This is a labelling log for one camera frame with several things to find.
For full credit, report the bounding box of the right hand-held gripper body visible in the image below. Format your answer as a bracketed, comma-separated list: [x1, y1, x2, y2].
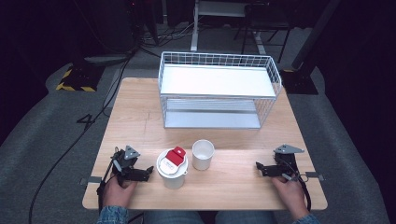
[264, 144, 305, 182]

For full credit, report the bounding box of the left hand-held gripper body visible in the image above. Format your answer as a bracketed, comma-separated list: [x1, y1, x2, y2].
[110, 145, 148, 187]

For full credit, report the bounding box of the white cup with red lid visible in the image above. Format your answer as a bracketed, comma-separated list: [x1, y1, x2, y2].
[156, 146, 189, 190]

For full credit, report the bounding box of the white wire shelf rack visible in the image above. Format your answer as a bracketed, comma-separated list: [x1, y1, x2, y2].
[158, 50, 283, 131]

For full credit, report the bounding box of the person's right hand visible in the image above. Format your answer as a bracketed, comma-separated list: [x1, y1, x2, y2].
[271, 175, 307, 220]

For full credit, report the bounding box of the person's left leg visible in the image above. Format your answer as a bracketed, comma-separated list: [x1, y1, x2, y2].
[143, 210, 204, 224]

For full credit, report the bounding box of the person's leg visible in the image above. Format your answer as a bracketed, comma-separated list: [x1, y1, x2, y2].
[143, 210, 204, 224]
[214, 210, 276, 224]

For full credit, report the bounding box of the person's right leg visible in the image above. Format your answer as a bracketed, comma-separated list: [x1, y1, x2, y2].
[214, 210, 276, 224]

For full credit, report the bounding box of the black stand with slanted pole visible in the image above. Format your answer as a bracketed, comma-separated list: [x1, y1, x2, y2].
[279, 0, 342, 95]

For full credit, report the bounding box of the black yellow striped stand base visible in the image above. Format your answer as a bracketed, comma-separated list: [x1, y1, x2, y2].
[55, 63, 106, 93]

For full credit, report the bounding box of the black chair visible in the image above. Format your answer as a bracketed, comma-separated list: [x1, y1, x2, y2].
[233, 2, 294, 63]

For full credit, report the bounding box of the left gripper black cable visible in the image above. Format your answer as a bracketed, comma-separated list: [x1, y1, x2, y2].
[96, 148, 123, 214]

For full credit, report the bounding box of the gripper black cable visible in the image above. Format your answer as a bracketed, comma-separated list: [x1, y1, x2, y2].
[96, 148, 123, 214]
[290, 172, 313, 213]

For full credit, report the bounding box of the grey metal table bracket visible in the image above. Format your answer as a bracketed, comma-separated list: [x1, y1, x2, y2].
[304, 171, 325, 182]
[79, 175, 103, 186]

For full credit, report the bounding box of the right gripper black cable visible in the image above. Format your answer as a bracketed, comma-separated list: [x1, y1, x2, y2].
[290, 172, 313, 213]

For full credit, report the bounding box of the long black floor cable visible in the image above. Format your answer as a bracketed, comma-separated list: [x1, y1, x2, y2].
[28, 54, 134, 224]

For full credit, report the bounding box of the bundle of floor cables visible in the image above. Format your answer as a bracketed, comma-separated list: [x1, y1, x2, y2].
[139, 21, 195, 49]

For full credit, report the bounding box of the white metal desk frame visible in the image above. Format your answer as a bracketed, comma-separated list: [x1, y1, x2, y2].
[190, 0, 267, 55]

